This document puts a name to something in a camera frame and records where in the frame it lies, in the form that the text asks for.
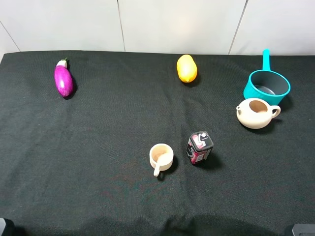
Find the teal saucepan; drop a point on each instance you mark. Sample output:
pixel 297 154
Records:
pixel 267 84

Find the beige ceramic cup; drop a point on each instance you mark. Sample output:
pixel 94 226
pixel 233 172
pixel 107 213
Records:
pixel 161 158

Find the pink black tin box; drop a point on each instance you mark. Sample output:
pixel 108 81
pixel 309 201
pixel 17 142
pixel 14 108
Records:
pixel 199 147

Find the orange toy fruit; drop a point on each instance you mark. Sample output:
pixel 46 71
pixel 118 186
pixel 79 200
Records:
pixel 186 68

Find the black tablecloth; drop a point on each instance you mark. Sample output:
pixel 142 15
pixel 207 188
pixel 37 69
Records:
pixel 114 144

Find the beige ceramic teapot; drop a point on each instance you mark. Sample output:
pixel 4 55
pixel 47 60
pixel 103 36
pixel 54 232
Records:
pixel 255 113

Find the purple toy eggplant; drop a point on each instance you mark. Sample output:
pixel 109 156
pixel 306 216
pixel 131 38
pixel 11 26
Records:
pixel 63 79

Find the grey base right corner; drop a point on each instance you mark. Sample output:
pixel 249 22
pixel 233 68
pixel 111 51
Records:
pixel 303 230

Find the grey base corner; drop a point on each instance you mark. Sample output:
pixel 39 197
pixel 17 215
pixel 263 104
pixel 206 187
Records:
pixel 2 226
pixel 303 230

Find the grey base left corner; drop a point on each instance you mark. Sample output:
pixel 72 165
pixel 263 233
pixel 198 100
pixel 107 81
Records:
pixel 2 226

